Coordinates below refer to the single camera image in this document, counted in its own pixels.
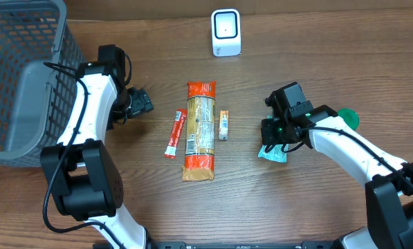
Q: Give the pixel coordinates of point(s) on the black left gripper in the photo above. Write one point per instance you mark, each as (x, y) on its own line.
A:
(142, 104)

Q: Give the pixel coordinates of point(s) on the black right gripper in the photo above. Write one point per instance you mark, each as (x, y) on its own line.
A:
(267, 137)

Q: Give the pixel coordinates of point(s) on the teal wet wipes pack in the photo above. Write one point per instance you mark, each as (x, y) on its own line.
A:
(275, 155)

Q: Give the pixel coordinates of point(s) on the small orange box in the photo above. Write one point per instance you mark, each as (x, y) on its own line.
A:
(223, 125)

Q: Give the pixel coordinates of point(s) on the red snack packet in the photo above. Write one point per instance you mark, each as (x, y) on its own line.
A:
(179, 121)

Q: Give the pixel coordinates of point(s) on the green lid jar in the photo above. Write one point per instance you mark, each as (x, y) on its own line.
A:
(350, 117)

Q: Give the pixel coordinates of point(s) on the orange brown snack bag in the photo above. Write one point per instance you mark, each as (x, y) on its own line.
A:
(200, 132)

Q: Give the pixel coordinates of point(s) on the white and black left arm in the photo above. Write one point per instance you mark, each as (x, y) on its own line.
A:
(84, 185)

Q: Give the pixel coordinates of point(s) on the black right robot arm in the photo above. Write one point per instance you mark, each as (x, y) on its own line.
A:
(387, 179)

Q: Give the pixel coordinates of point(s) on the white barcode scanner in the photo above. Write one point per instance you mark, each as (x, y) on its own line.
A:
(226, 32)

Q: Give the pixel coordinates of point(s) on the grey plastic mesh basket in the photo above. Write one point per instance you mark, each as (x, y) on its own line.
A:
(35, 101)

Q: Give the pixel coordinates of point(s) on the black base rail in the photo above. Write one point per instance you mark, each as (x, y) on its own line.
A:
(302, 245)

